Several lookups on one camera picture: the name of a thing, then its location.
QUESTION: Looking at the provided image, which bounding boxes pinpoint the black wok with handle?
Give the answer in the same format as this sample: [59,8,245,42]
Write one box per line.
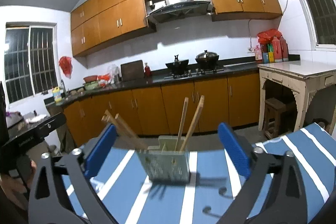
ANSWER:
[166,54,189,75]

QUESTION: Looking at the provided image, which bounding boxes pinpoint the left hand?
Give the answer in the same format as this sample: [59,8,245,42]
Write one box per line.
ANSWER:
[1,160,37,211]

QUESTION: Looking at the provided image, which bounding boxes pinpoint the green perforated utensil holder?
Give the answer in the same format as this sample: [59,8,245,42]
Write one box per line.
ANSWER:
[136,135,190,184]

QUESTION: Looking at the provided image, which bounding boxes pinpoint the stacked bowls on counter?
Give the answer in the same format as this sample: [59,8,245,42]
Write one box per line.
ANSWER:
[83,75,99,90]

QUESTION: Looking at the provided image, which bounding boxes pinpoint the gas stove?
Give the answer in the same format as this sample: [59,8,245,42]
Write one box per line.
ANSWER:
[164,67,225,79]

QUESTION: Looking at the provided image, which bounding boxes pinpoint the red bags and bottles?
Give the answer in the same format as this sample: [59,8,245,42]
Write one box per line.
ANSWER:
[255,29,289,63]

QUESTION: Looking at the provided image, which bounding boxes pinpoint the black wok with lid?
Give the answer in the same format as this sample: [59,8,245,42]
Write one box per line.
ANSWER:
[195,50,219,70]

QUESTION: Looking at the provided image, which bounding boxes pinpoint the upper wooden kitchen cabinets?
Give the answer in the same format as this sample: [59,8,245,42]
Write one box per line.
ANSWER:
[71,0,282,57]

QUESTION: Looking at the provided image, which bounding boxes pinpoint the sink faucet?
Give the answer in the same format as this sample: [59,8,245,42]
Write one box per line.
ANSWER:
[60,79,68,97]

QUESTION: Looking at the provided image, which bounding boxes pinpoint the white side table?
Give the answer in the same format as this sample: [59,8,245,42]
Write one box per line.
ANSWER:
[258,61,335,131]

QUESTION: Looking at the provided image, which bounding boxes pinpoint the red bottle on counter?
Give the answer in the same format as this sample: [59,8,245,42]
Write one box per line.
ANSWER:
[144,62,151,78]

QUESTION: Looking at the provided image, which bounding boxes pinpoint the range hood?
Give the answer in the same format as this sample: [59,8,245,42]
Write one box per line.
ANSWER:
[145,0,214,24]

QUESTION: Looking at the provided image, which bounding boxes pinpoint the left barred window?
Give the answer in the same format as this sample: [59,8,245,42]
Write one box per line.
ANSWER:
[4,26,58,103]

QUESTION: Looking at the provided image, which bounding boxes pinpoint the wooden stool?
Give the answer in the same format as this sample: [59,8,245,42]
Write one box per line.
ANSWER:
[262,98,296,139]

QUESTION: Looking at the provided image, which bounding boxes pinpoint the blue white striped tablecloth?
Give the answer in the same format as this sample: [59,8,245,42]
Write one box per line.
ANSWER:
[90,124,335,223]

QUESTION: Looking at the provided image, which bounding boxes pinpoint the yellow detergent bottle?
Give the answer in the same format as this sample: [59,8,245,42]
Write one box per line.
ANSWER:
[52,86,62,103]

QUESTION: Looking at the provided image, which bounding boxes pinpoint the wooden chopstick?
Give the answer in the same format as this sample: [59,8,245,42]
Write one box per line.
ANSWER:
[115,114,148,150]
[101,112,138,149]
[101,110,143,149]
[175,97,189,151]
[179,95,205,152]

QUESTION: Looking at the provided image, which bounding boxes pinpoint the red plastic bag on wall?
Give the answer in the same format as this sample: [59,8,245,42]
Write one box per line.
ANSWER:
[59,56,73,79]

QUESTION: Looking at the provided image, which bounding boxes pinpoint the clear plastic jar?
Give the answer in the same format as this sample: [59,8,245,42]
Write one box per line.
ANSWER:
[108,64,121,84]

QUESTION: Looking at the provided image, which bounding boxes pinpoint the dark cutting board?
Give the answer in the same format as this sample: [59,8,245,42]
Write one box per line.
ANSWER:
[121,60,144,82]

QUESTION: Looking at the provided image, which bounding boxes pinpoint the lower wooden kitchen cabinets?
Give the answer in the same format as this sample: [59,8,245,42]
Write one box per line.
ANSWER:
[47,71,260,145]

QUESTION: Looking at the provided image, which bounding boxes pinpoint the wooden kitchen cabinets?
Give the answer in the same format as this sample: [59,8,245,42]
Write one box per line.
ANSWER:
[71,0,282,57]
[47,71,260,145]

